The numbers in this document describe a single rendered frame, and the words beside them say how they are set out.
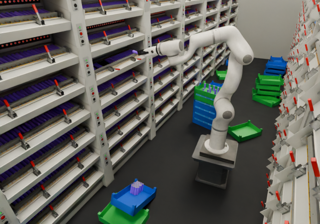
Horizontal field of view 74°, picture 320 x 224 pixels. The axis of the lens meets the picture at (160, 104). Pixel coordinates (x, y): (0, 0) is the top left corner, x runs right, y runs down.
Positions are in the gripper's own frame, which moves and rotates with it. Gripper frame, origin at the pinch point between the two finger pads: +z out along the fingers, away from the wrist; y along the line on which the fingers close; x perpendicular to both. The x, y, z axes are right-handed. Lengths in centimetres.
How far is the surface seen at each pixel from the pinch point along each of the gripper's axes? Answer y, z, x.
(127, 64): 5.2, 19.9, -8.3
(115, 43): -6.3, 15.5, 10.3
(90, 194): -54, 44, -93
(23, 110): -77, 22, -7
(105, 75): -21.1, 19.2, -8.5
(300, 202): -68, -94, -38
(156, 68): 51, 26, -26
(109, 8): -0.5, 16.1, 32.5
